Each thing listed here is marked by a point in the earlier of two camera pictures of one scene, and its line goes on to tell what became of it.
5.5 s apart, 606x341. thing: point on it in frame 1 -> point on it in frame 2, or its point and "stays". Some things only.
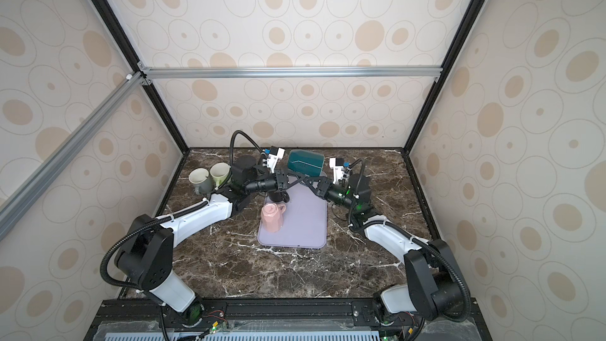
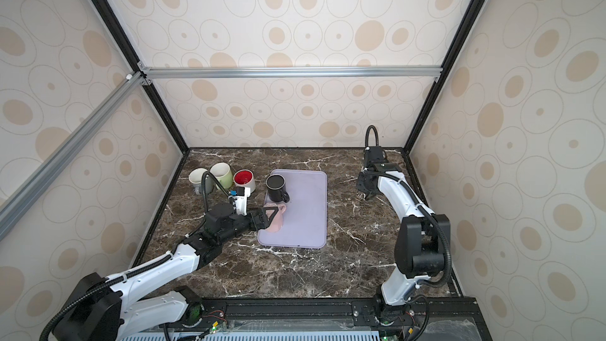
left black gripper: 281,179 -> 262,223
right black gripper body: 323,192 -> 363,182
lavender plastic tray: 298,221 stays
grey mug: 201,180 stays
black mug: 279,196 stays
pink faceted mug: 272,216 stays
